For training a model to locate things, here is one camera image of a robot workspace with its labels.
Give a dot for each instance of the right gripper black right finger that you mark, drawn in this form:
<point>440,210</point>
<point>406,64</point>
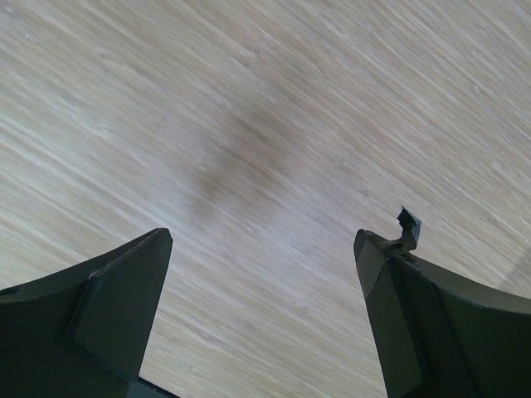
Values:
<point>437,333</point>

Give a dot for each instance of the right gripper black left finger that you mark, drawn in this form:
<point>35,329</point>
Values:
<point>83,331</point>

